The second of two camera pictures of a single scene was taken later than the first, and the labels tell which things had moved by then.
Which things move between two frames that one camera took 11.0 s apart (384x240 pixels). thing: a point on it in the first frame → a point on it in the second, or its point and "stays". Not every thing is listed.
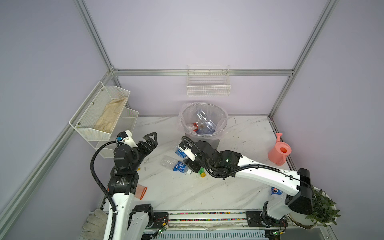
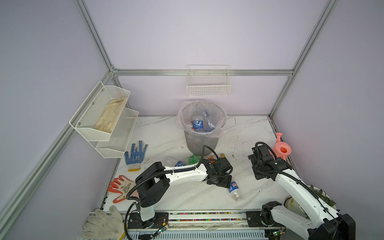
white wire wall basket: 211,80 stays
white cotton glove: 94,229 stays
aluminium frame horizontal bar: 202,72 stays
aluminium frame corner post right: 329,8 stays
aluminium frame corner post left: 111,68 stays
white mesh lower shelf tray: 126,121 stays
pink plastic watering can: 277,154 stays
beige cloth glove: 107,119 stays
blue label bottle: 179,152 → 198,124
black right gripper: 190,165 → 257,173
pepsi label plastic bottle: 276,193 → 234,191
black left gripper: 142,145 → 227,179
